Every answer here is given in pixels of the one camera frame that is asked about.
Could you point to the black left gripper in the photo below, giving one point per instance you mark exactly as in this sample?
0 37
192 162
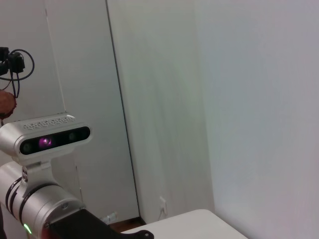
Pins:
94 229

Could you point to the brown rounded object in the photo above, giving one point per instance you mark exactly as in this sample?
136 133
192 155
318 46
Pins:
6 102

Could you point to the white wall socket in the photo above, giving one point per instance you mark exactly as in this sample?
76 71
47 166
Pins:
162 203

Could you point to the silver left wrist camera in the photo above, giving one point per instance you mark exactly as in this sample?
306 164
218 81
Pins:
49 142

